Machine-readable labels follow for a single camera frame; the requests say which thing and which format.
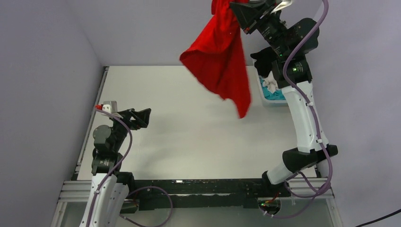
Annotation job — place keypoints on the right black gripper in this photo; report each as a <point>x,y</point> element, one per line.
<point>248,12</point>

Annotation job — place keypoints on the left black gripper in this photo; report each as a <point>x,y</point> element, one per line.
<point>141,116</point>

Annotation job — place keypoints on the red t shirt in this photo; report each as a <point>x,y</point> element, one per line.
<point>216,58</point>

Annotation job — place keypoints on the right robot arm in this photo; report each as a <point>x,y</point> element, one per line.
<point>285,59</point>

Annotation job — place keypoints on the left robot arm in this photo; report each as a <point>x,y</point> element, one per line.
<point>110,186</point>

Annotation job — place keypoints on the black t shirt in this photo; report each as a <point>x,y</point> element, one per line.
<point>263,61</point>

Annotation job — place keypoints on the white t shirt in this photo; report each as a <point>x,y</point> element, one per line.
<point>270,83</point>

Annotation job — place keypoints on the turquoise t shirt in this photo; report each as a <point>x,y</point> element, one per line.
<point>276,96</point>

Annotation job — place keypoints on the white laundry basket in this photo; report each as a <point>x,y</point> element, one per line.
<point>267,103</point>

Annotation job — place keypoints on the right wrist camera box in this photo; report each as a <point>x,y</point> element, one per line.
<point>280,5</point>

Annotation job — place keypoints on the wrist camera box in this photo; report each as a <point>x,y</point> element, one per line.
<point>280,5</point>
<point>108,106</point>

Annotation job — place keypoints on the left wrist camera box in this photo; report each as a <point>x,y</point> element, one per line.
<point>108,106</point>

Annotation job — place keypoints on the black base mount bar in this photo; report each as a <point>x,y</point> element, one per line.
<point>247,193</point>

